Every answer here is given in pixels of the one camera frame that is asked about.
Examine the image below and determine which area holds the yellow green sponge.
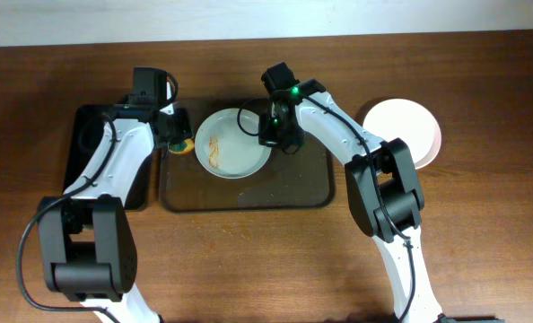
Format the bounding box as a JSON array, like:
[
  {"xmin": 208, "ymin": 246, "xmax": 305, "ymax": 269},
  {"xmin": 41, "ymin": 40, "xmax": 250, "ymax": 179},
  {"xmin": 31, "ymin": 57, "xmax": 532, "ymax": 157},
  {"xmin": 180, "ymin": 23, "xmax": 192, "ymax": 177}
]
[{"xmin": 168, "ymin": 138, "xmax": 195, "ymax": 155}]

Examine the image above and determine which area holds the grey-white plate with sauce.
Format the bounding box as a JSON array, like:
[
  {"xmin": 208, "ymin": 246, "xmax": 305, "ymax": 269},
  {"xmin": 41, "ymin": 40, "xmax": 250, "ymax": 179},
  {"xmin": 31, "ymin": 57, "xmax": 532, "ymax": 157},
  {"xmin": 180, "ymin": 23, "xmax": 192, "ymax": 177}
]
[{"xmin": 195, "ymin": 108, "xmax": 271, "ymax": 179}]

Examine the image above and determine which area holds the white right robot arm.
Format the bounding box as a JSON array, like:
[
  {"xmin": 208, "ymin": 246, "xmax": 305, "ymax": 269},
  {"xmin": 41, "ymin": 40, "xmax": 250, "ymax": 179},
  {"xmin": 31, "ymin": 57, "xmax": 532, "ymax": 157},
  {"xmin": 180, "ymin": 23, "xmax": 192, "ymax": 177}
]
[{"xmin": 258, "ymin": 63, "xmax": 444, "ymax": 323}]

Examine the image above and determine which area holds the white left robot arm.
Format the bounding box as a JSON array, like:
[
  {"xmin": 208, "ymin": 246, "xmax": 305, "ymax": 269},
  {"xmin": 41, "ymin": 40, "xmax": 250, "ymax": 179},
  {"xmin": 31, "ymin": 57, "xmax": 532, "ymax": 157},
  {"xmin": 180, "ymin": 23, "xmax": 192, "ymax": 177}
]
[{"xmin": 28, "ymin": 67, "xmax": 192, "ymax": 322}]

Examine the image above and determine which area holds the brown plastic tray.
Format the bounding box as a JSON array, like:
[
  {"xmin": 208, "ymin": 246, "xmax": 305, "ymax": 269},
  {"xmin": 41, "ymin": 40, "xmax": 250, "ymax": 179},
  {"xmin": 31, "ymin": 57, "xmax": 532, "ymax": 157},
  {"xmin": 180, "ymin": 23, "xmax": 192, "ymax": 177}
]
[{"xmin": 159, "ymin": 98, "xmax": 335, "ymax": 213}]

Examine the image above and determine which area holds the black plastic tray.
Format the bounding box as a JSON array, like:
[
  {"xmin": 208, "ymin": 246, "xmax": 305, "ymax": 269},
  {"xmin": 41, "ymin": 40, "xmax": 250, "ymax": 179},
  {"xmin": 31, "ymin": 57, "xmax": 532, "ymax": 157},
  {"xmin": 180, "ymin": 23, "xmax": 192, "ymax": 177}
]
[{"xmin": 63, "ymin": 104, "xmax": 153, "ymax": 211}]

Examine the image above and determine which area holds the white plate at side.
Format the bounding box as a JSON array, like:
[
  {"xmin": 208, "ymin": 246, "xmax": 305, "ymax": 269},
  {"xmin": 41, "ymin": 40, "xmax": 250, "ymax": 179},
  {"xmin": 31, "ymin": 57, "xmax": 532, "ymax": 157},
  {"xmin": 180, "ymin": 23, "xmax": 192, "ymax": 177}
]
[{"xmin": 363, "ymin": 99, "xmax": 442, "ymax": 170}]

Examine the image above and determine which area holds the black object bottom edge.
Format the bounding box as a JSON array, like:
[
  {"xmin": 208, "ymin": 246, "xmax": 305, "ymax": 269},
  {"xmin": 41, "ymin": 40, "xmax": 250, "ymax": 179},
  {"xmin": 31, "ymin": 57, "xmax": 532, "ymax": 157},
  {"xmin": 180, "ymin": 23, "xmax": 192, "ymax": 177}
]
[{"xmin": 435, "ymin": 315, "xmax": 506, "ymax": 323}]

